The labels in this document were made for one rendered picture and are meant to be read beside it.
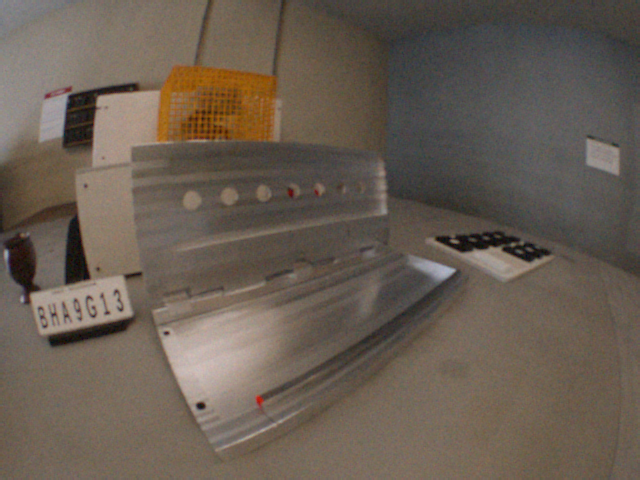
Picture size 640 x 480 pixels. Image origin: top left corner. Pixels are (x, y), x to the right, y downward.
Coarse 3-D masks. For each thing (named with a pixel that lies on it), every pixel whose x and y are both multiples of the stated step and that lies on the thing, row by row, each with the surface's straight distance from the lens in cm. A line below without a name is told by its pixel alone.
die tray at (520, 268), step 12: (432, 240) 70; (456, 252) 64; (468, 252) 66; (492, 252) 72; (504, 252) 75; (480, 264) 60; (516, 264) 68; (528, 264) 71; (540, 264) 76; (492, 276) 58; (504, 276) 57; (516, 276) 60
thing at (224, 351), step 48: (288, 288) 35; (336, 288) 36; (384, 288) 38; (432, 288) 40; (192, 336) 28; (240, 336) 27; (288, 336) 27; (336, 336) 27; (192, 384) 23; (240, 384) 22; (336, 384) 22; (240, 432) 19
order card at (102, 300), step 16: (64, 288) 37; (80, 288) 36; (96, 288) 36; (112, 288) 35; (32, 304) 40; (48, 304) 38; (64, 304) 37; (80, 304) 36; (96, 304) 36; (112, 304) 35; (128, 304) 35; (48, 320) 39; (64, 320) 38; (80, 320) 37; (96, 320) 36; (112, 320) 36
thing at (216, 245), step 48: (144, 144) 30; (192, 144) 31; (240, 144) 33; (288, 144) 37; (144, 192) 29; (240, 192) 33; (336, 192) 43; (384, 192) 52; (144, 240) 29; (192, 240) 31; (240, 240) 32; (288, 240) 36; (336, 240) 42; (384, 240) 52; (192, 288) 31; (240, 288) 33
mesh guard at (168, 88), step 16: (176, 80) 62; (192, 80) 62; (208, 80) 62; (224, 80) 54; (240, 80) 62; (256, 80) 62; (160, 96) 69; (176, 96) 51; (192, 96) 51; (208, 96) 52; (256, 96) 66; (272, 96) 60; (160, 112) 64; (224, 112) 53; (240, 112) 73; (256, 112) 56; (160, 128) 61; (176, 128) 50; (192, 128) 50; (208, 128) 51; (224, 128) 52; (240, 128) 54; (256, 128) 64; (272, 128) 57
